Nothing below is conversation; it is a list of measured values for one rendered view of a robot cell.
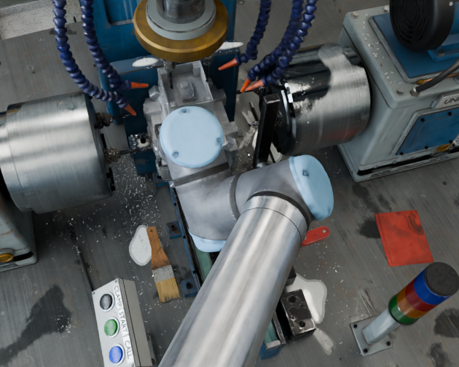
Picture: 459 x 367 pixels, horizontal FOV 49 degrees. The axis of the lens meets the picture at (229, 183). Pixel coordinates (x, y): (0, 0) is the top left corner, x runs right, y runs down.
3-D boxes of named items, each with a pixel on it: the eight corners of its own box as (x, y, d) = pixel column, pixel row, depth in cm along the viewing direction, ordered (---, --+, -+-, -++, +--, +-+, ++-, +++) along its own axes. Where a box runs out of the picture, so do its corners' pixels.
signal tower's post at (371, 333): (348, 324, 122) (410, 262, 86) (378, 314, 123) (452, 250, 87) (362, 357, 118) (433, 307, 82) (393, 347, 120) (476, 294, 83)
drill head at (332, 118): (224, 105, 138) (228, 38, 117) (361, 77, 146) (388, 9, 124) (252, 183, 127) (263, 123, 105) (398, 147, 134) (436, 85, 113)
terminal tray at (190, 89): (158, 89, 120) (155, 68, 114) (201, 81, 122) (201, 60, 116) (169, 129, 115) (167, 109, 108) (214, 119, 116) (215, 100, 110)
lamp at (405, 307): (391, 292, 98) (398, 285, 94) (418, 284, 99) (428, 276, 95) (405, 322, 95) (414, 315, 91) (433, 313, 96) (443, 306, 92)
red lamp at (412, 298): (398, 285, 94) (407, 277, 90) (428, 276, 95) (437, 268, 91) (414, 315, 91) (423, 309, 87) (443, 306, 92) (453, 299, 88)
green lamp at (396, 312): (384, 298, 102) (391, 292, 98) (410, 290, 103) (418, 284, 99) (397, 328, 99) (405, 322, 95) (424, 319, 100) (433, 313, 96)
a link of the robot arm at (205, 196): (245, 250, 71) (216, 166, 70) (185, 261, 78) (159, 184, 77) (276, 229, 79) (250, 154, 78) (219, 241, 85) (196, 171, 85)
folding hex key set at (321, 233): (325, 226, 135) (326, 223, 133) (331, 237, 133) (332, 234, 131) (295, 237, 133) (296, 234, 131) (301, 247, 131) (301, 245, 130)
